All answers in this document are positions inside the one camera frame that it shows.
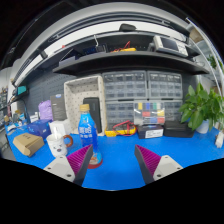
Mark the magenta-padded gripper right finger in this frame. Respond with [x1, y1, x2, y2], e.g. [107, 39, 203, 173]
[134, 144, 184, 185]

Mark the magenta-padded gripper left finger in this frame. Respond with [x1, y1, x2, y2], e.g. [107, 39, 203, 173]
[43, 144, 94, 187]

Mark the blue drink bottle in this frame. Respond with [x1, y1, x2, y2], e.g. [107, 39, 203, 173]
[77, 103, 100, 164]

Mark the flat round red coaster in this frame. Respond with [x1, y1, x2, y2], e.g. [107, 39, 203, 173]
[87, 153, 104, 170]

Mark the black box with white label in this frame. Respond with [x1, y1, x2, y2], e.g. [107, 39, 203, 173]
[137, 124, 165, 140]

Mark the brown cardboard box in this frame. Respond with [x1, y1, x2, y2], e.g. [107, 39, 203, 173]
[12, 132, 45, 158]

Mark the small white box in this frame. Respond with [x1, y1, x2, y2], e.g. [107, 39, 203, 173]
[49, 119, 72, 137]

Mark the blue plastic box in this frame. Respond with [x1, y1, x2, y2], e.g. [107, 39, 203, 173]
[27, 119, 53, 139]

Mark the clear box of coloured tubing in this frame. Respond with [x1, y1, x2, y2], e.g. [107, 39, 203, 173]
[133, 100, 166, 126]

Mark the yellow multimeter with red leads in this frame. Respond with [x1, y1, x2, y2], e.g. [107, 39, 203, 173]
[104, 120, 138, 138]

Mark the grey small-parts drawer cabinet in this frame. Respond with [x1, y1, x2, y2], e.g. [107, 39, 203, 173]
[163, 99, 184, 123]
[147, 70, 184, 101]
[101, 70, 148, 102]
[105, 100, 136, 129]

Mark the dark grey carton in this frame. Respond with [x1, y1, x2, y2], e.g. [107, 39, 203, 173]
[49, 93, 68, 122]

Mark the small white adapter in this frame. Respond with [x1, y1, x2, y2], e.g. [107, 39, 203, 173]
[214, 130, 224, 149]

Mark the black upright speaker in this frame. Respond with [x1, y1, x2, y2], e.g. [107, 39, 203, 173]
[83, 96, 103, 134]

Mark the green potted plant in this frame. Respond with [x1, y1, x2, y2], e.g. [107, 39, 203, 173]
[178, 82, 224, 135]

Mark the beige dotted storage crate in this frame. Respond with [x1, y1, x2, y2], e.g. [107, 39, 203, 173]
[63, 74, 107, 136]

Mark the teal lamp head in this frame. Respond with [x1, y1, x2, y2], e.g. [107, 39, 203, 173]
[15, 85, 28, 96]

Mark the dark overhead shelf with equipment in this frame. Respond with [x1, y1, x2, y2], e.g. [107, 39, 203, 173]
[13, 14, 211, 76]

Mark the white metal rack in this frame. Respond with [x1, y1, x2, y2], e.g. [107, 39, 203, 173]
[186, 18, 224, 88]

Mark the white mug with brown handle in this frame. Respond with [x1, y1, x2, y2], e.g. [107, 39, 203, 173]
[45, 133, 74, 158]

